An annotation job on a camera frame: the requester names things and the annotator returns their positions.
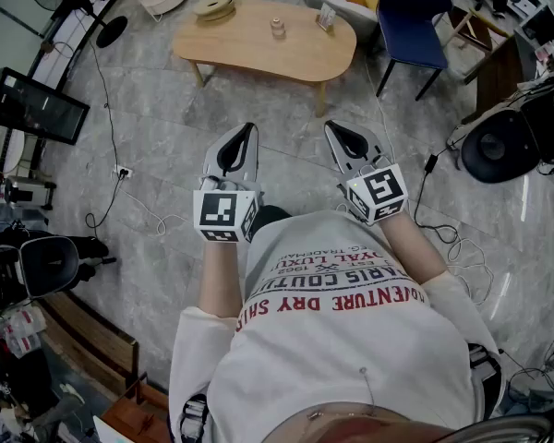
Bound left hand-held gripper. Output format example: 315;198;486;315
192;122;265;245

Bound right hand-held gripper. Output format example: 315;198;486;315
323;119;410;227

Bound person's left forearm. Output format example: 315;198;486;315
197;240;247;318

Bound person's right forearm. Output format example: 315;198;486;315
379;210;449;291

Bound light wooden coffee table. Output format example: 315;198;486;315
172;0;358;118

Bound person's black trousers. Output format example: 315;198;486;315
250;204;293;240

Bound blue chair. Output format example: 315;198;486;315
375;0;454;103

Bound round wooden tray stack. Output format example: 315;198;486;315
192;0;237;23

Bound dark brown desk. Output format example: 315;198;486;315
463;34;537;120

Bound small wooden stool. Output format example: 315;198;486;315
445;6;496;64

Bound black standing fan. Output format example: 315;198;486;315
30;0;129;49

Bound person's white printed shirt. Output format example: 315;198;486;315
168;210;507;443

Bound black flat monitor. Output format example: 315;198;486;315
0;66;91;146

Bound black shell chair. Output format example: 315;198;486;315
17;234;82;300

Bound brown wooden bench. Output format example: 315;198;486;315
40;290;140;397

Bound black floor cable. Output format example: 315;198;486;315
76;11;126;239

